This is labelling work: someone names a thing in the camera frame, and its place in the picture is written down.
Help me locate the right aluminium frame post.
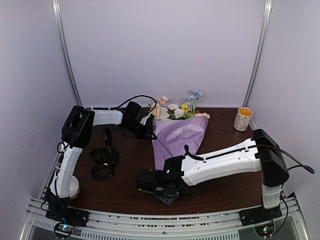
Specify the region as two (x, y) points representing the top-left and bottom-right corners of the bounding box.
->
(241, 0), (273, 112)

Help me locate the peach flower stem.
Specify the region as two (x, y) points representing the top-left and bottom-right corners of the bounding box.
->
(148, 96), (169, 120)

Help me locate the blue flower stem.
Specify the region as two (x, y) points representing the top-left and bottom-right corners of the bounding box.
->
(188, 88), (203, 115)

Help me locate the front aluminium rail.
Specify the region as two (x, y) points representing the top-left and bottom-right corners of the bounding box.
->
(19, 197), (310, 240)

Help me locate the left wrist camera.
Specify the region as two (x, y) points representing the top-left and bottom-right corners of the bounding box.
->
(140, 114), (155, 125)

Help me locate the left aluminium frame post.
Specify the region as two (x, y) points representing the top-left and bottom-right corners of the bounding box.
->
(52, 0), (83, 106)

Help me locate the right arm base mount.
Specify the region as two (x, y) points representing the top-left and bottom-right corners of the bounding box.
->
(239, 205), (282, 226)

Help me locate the round white bowl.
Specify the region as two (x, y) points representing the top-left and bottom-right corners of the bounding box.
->
(69, 175), (80, 200)

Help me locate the patterned mug orange inside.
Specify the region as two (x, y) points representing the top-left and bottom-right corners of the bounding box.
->
(233, 106), (253, 132)

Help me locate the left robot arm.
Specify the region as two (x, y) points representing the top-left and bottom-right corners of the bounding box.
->
(47, 101), (156, 199)

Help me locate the black printed ribbon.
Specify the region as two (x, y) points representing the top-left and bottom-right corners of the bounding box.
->
(90, 127), (120, 181)

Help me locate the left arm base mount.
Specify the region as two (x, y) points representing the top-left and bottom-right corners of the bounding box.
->
(45, 208), (90, 227)

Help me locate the pink wrapping paper sheet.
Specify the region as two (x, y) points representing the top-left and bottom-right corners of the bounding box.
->
(152, 115), (209, 170)

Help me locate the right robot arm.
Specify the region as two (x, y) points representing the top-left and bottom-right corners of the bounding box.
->
(135, 129), (290, 221)

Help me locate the aluminium frame post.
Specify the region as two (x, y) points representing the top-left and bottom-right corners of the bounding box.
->
(241, 0), (273, 112)
(52, 0), (83, 106)

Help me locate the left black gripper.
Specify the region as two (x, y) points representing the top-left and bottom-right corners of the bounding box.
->
(123, 119), (156, 140)

